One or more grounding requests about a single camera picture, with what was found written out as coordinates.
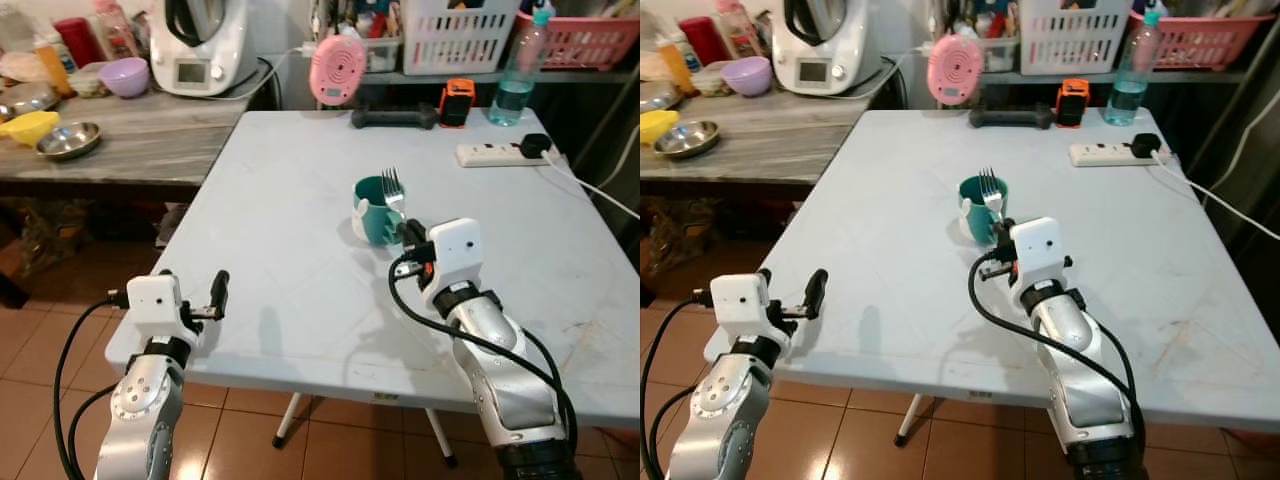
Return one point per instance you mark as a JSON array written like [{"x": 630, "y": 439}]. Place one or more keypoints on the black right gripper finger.
[
  {"x": 410, "y": 233},
  {"x": 1004, "y": 234}
]

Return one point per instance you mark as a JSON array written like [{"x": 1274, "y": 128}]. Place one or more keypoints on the silver metal fork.
[
  {"x": 990, "y": 195},
  {"x": 392, "y": 190}
]

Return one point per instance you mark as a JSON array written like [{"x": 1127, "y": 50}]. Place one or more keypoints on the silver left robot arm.
[
  {"x": 728, "y": 420},
  {"x": 140, "y": 410}
]

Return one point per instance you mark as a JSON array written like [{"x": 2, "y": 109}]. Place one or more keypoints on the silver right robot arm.
[
  {"x": 1085, "y": 375},
  {"x": 500, "y": 370}
]

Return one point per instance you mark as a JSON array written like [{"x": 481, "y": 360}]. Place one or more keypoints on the teal mug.
[
  {"x": 372, "y": 218},
  {"x": 978, "y": 212}
]

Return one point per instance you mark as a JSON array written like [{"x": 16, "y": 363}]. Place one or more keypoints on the white folding table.
[
  {"x": 900, "y": 290},
  {"x": 300, "y": 290}
]

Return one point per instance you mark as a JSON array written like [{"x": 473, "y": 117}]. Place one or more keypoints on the white power strip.
[
  {"x": 488, "y": 154},
  {"x": 1098, "y": 154}
]

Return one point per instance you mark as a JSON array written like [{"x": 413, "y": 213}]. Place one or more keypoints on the grey wooden counter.
[
  {"x": 150, "y": 140},
  {"x": 780, "y": 140}
]

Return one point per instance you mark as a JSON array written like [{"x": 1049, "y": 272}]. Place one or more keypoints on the orange and black device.
[
  {"x": 1072, "y": 103},
  {"x": 457, "y": 103}
]

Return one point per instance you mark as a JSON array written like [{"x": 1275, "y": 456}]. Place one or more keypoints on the black power plug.
[
  {"x": 1146, "y": 146},
  {"x": 537, "y": 146}
]

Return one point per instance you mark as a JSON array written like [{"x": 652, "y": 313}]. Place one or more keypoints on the shallow stainless steel plate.
[
  {"x": 687, "y": 139},
  {"x": 68, "y": 140}
]

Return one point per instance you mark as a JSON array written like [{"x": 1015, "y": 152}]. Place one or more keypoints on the pink round fan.
[
  {"x": 955, "y": 70},
  {"x": 338, "y": 70}
]

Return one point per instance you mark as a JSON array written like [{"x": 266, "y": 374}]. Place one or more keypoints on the clear water bottle teal cap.
[
  {"x": 518, "y": 75},
  {"x": 1133, "y": 75}
]

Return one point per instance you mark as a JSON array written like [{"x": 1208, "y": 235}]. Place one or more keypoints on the purple plastic bowl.
[
  {"x": 747, "y": 76},
  {"x": 125, "y": 76}
]

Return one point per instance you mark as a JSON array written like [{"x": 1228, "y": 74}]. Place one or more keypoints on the white plastic basket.
[
  {"x": 460, "y": 38},
  {"x": 1075, "y": 38}
]

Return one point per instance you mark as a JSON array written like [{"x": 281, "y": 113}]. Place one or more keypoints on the large stainless steel bowl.
[
  {"x": 655, "y": 97},
  {"x": 25, "y": 98}
]

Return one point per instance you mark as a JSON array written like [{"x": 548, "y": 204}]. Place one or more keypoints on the white kitchen appliance with screen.
[
  {"x": 825, "y": 55},
  {"x": 205, "y": 55}
]

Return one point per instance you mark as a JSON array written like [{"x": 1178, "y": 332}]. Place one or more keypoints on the orange bottle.
[
  {"x": 676, "y": 66},
  {"x": 53, "y": 68}
]

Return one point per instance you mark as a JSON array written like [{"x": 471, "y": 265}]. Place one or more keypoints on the red container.
[
  {"x": 703, "y": 38},
  {"x": 78, "y": 40}
]

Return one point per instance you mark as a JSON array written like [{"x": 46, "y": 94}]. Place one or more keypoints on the pink-capped clear bottle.
[
  {"x": 736, "y": 28},
  {"x": 116, "y": 30}
]

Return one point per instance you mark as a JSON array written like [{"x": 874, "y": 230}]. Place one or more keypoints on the pink plastic basket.
[
  {"x": 592, "y": 42},
  {"x": 1205, "y": 42}
]

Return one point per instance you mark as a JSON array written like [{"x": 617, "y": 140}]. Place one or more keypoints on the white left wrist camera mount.
[
  {"x": 155, "y": 302},
  {"x": 745, "y": 302}
]

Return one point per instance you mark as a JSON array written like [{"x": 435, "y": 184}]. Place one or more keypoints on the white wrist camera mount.
[
  {"x": 155, "y": 302},
  {"x": 745, "y": 302},
  {"x": 1038, "y": 250},
  {"x": 455, "y": 250}
]

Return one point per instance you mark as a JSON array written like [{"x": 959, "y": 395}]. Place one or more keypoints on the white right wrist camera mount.
[
  {"x": 1038, "y": 250},
  {"x": 455, "y": 250}
]

